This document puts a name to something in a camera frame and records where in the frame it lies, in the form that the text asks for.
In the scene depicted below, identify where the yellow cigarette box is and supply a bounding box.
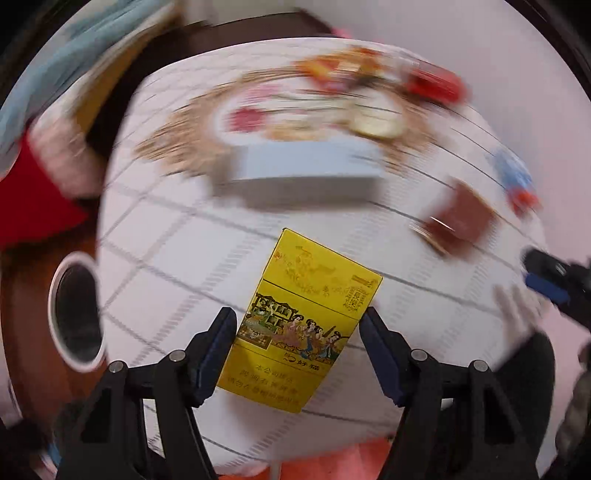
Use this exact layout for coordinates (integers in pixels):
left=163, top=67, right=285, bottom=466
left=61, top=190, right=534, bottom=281
left=217, top=229, right=383, bottom=413

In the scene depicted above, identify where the red soda can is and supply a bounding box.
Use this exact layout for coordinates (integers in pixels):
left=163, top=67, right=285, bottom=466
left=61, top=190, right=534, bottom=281
left=405, top=61, right=468, bottom=105

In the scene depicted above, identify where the light blue carton box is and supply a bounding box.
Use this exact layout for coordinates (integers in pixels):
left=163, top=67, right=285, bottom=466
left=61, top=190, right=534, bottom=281
left=208, top=140, right=386, bottom=210

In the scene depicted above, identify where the orange snack wrapper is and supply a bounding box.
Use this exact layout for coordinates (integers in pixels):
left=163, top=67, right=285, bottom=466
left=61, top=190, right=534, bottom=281
left=295, top=46, right=384, bottom=93

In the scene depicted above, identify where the blue white milk carton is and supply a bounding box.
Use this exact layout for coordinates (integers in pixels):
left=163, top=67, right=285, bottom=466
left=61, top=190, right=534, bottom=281
left=492, top=148, right=540, bottom=216

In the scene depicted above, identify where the white round trash bin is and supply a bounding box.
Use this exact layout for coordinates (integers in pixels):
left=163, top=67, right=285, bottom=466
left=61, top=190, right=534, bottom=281
left=47, top=251, right=105, bottom=373

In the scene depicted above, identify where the white checked tablecloth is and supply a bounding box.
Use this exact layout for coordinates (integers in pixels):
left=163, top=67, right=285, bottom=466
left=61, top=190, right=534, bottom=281
left=94, top=36, right=555, bottom=476

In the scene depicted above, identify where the red bed sheet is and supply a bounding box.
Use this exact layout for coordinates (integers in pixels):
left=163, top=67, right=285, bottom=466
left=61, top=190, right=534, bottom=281
left=0, top=130, right=88, bottom=251

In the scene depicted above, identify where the light blue blanket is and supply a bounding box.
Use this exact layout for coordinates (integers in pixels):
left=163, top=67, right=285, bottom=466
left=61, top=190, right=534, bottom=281
left=1, top=0, right=174, bottom=156

